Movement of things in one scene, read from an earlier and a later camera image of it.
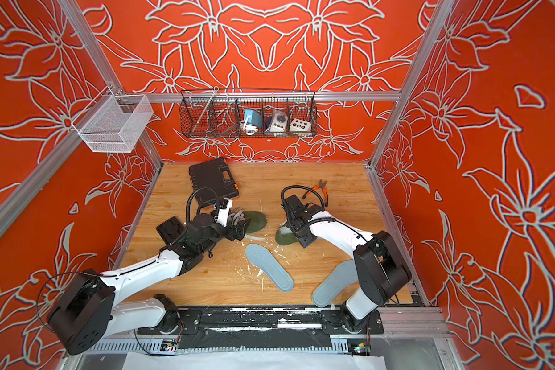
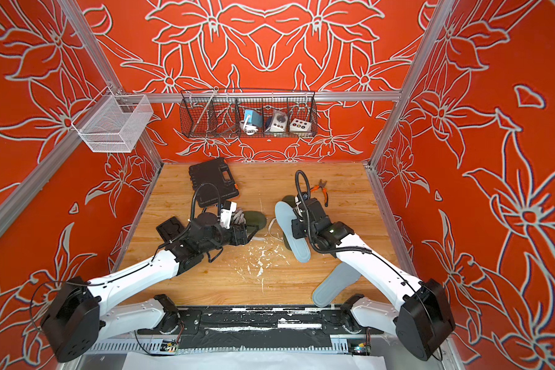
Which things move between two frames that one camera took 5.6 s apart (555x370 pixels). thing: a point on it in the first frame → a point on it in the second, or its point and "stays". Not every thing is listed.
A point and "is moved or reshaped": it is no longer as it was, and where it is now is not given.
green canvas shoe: x=257 y=221 stays
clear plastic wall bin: x=114 y=122 stays
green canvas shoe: x=284 y=236 is moved or reshaped
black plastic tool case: x=214 y=173 stays
